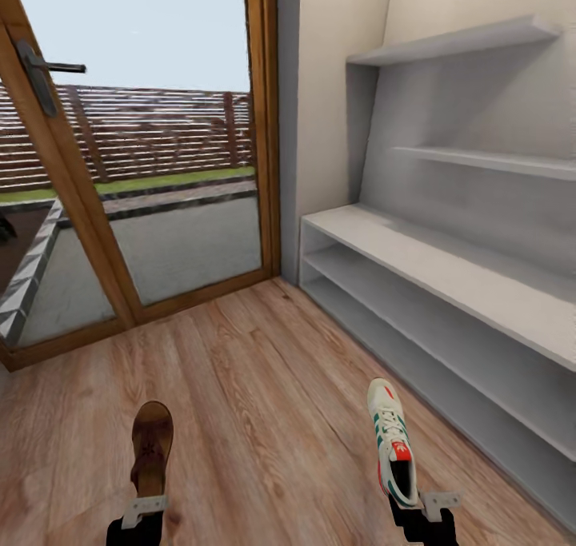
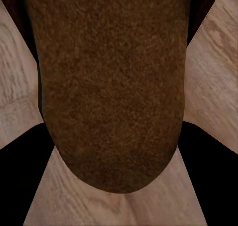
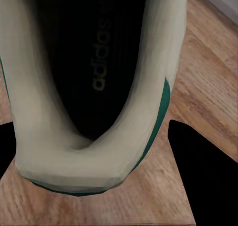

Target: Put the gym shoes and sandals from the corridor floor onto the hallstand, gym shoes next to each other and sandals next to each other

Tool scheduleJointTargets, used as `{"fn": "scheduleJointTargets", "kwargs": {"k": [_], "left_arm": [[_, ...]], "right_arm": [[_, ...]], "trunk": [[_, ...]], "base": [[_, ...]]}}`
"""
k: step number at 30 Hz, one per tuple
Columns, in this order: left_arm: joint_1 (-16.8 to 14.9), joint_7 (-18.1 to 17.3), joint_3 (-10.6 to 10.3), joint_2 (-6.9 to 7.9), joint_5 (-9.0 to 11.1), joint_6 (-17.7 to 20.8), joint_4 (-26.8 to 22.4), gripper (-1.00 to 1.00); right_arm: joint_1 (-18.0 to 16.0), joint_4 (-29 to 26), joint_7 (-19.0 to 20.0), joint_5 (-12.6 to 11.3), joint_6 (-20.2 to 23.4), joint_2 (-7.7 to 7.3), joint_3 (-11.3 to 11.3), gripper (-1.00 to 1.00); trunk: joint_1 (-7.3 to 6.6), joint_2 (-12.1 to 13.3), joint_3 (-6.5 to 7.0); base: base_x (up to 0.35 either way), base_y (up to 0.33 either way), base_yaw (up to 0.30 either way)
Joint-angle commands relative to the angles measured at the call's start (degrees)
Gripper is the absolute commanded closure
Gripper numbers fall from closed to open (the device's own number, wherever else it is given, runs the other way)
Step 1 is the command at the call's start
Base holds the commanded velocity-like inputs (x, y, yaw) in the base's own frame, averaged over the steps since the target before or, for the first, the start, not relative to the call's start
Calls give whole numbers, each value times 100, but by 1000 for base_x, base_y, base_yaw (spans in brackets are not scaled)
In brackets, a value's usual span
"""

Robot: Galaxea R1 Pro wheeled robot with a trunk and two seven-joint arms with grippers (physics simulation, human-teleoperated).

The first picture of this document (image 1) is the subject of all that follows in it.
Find gym shoe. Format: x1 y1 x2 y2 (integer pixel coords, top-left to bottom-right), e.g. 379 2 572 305
367 377 418 508

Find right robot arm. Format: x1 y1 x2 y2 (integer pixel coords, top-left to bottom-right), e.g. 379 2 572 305
389 491 462 546

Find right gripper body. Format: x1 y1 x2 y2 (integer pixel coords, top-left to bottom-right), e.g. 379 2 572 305
402 508 458 546

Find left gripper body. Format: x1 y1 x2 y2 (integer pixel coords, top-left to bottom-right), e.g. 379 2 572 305
106 514 162 546

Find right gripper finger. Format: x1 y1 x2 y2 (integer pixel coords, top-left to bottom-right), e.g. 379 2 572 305
389 493 404 527

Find sandal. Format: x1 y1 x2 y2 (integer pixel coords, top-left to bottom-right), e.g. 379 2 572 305
130 401 174 498

